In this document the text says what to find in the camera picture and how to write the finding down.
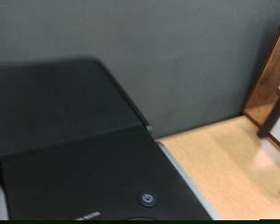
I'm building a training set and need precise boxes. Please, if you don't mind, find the brown wooden shelf unit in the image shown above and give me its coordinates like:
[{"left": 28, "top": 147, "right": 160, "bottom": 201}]
[{"left": 242, "top": 6, "right": 280, "bottom": 151}]

